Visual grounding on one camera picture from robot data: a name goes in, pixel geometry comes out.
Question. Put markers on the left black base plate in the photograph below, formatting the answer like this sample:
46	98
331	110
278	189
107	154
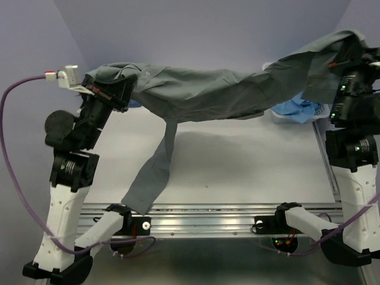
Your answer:
142	225

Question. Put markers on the light blue shirt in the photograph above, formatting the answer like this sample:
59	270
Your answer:
300	110

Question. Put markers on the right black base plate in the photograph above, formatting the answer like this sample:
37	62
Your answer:
270	225

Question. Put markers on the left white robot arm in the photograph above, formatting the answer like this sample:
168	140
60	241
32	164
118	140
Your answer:
64	258

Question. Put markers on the folded blue checkered shirt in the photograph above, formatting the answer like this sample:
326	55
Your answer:
134	104

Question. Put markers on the white plastic basket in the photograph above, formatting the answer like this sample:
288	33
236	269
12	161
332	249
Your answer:
322	111

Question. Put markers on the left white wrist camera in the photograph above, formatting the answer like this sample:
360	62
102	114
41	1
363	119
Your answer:
69	78

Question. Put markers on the grey long sleeve shirt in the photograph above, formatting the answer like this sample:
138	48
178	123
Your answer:
180	95

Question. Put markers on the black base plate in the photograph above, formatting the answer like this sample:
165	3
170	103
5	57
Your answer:
270	225
142	225

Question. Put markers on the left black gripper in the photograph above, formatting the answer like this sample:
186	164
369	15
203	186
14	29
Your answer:
116	94

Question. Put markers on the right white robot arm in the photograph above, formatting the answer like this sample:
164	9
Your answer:
353	156

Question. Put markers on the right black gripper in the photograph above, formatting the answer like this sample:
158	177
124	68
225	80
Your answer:
355	56

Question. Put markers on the aluminium mounting rail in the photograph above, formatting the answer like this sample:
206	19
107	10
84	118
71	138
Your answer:
223	173

